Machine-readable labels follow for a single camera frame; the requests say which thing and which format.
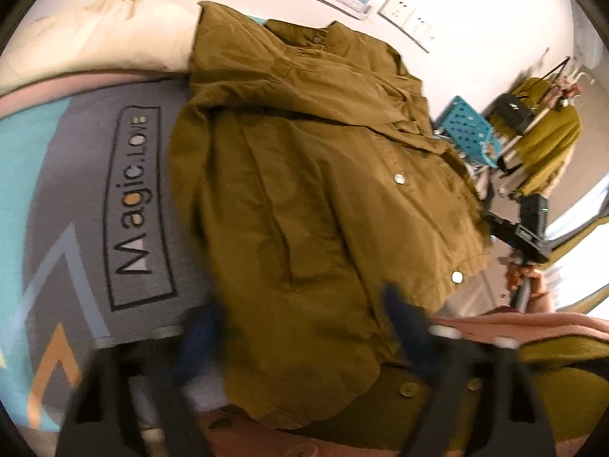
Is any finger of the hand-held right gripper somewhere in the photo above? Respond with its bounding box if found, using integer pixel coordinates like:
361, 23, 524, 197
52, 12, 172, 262
483, 214, 521, 246

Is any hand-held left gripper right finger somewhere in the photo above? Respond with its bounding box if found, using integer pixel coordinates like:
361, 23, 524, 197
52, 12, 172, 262
383, 286, 557, 457

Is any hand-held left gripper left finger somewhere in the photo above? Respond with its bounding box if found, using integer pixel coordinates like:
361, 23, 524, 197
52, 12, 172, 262
54, 302, 229, 457

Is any olive brown jacket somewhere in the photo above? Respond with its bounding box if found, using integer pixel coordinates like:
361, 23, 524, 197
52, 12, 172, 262
166, 1, 493, 431

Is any person's right forearm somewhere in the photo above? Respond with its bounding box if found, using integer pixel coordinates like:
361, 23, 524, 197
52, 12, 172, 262
428, 312, 609, 344

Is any person's right hand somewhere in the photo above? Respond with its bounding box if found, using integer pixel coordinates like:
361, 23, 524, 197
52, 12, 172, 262
504, 254, 548, 302

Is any yellow hanging garment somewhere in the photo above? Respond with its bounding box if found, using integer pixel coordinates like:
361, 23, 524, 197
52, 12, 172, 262
488, 76, 582, 196

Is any teal perforated plastic basket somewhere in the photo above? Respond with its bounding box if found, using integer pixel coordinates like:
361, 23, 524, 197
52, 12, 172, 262
435, 96, 498, 168

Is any black handbag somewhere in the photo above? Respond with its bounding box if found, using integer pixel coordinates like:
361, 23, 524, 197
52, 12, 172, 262
490, 93, 534, 136

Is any small plush toy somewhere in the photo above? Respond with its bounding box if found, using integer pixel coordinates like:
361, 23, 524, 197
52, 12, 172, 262
547, 78, 579, 110

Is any person's olive buttoned garment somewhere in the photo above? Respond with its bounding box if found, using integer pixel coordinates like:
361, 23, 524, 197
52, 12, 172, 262
285, 328, 609, 457

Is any teal grey printed bedsheet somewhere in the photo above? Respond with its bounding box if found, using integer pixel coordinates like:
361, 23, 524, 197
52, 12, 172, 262
0, 69, 239, 434

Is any cream pillow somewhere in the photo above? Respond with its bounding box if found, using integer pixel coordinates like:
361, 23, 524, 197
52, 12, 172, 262
0, 0, 201, 96

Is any white wall socket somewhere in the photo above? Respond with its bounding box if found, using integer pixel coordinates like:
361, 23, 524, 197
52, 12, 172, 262
404, 8, 429, 34
379, 0, 415, 22

